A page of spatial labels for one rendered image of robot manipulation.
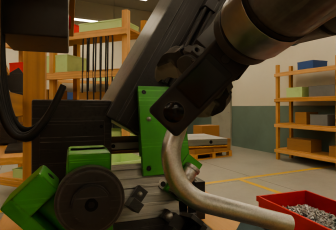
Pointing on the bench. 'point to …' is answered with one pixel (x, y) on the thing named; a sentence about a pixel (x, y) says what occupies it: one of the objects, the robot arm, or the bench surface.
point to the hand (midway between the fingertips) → (176, 97)
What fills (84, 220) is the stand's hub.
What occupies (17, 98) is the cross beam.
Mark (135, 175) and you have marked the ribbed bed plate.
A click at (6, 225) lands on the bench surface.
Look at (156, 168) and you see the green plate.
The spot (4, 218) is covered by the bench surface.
